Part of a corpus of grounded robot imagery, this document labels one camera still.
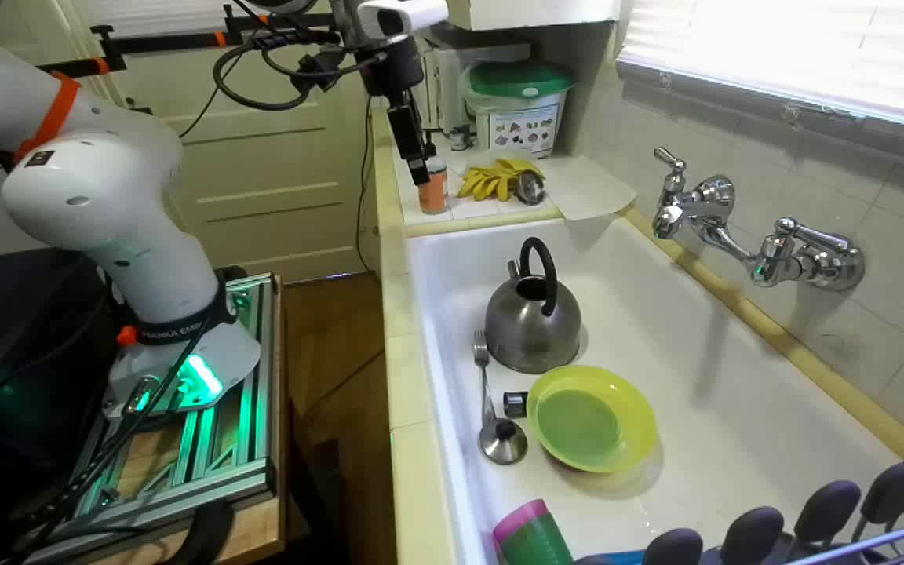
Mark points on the orange soap dispenser bottle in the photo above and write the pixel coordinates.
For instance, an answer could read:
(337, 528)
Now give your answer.
(434, 195)

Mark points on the purple and green cup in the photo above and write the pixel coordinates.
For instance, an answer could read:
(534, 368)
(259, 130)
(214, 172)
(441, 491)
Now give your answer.
(531, 536)

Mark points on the blue dish rack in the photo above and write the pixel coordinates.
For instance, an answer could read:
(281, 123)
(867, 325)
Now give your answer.
(777, 536)

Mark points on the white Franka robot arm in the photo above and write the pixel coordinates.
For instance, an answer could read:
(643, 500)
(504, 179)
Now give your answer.
(106, 199)

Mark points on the round metal sink strainer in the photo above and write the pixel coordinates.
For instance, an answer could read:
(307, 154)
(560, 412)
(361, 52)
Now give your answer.
(529, 189)

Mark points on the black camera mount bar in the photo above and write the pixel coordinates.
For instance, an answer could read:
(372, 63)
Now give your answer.
(159, 42)

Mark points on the white window blinds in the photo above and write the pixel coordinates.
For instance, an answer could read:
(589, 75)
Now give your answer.
(786, 48)

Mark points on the white ceramic sink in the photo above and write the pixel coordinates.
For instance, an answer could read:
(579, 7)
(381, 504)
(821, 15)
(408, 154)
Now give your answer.
(682, 347)

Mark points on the black case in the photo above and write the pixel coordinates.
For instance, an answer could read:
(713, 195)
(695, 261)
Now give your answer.
(13, 356)

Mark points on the cream panelled door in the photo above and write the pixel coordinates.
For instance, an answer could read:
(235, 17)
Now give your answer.
(273, 178)

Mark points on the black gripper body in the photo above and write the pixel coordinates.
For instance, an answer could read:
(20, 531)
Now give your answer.
(397, 68)

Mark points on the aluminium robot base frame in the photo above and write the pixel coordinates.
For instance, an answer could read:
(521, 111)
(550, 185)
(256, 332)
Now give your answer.
(226, 440)

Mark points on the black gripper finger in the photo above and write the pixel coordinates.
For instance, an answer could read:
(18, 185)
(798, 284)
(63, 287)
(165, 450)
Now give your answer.
(408, 130)
(428, 134)

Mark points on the wooden table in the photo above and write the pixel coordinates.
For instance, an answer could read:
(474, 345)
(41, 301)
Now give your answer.
(251, 528)

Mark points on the steel ladle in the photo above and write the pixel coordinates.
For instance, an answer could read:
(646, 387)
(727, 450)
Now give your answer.
(500, 440)

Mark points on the small black square item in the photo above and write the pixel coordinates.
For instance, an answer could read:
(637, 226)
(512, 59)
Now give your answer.
(516, 402)

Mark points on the yellow-green plastic bowl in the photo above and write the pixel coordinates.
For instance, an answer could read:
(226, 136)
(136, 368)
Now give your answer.
(592, 421)

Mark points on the container with green lid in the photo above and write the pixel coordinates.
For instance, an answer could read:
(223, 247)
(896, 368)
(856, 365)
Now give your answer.
(520, 105)

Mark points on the white counter mat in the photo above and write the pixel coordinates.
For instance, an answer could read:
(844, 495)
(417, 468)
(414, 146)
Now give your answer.
(589, 189)

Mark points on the chrome wall faucet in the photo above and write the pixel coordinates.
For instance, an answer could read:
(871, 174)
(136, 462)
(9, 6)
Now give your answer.
(786, 253)

